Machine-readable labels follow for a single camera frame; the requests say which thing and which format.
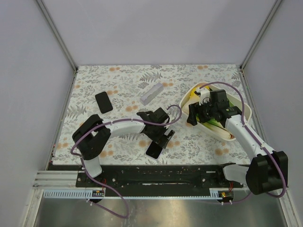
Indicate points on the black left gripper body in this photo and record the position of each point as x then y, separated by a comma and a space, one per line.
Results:
161, 139

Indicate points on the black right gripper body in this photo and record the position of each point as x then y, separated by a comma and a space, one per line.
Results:
193, 114

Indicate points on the black smartphone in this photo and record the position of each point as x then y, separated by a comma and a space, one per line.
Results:
154, 150

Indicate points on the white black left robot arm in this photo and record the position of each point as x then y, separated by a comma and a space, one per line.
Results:
92, 136

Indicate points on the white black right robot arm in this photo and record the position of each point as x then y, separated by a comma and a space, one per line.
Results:
268, 169

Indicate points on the black phone on table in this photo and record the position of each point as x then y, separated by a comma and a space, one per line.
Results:
103, 102

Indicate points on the yellow toy vegetable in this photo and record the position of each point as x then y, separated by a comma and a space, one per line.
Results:
196, 89

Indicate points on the toy bok choy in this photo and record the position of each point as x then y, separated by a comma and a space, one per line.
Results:
218, 129

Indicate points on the clear acrylic block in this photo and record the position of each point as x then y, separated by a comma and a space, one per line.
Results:
152, 93

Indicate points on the white oval basket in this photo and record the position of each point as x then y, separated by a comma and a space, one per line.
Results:
227, 106

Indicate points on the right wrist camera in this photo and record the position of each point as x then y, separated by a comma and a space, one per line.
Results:
204, 95

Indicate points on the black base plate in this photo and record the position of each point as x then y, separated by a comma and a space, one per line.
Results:
165, 180

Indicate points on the aluminium rail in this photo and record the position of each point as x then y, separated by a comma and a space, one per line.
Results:
55, 179

